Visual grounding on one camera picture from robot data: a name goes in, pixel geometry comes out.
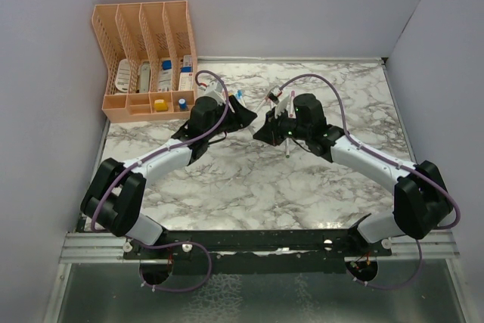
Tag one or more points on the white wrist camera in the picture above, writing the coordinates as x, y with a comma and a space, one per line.
213, 90
279, 99

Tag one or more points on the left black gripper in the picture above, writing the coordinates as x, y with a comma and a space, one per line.
241, 118

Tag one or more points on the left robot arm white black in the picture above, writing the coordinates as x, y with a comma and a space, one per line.
114, 197

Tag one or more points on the white remote in organizer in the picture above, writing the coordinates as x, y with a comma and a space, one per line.
123, 75

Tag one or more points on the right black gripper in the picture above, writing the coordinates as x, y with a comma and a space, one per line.
269, 131

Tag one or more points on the white device in organizer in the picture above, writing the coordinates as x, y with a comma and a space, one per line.
144, 78

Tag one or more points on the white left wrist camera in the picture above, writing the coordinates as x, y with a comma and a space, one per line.
213, 90

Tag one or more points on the blue capped white marker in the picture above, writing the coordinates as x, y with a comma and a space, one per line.
239, 96

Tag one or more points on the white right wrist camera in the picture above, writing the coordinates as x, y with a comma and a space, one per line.
279, 99

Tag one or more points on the brown capped white marker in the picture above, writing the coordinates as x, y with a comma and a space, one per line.
260, 105

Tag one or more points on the yellow small box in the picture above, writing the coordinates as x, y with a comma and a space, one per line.
160, 105

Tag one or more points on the white blue box in organizer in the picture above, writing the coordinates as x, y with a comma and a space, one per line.
164, 79

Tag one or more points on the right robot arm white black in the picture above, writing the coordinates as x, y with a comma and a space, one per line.
419, 201

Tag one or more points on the peach plastic desk organizer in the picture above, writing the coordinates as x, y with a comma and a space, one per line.
151, 59

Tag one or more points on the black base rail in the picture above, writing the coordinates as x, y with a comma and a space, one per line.
239, 252

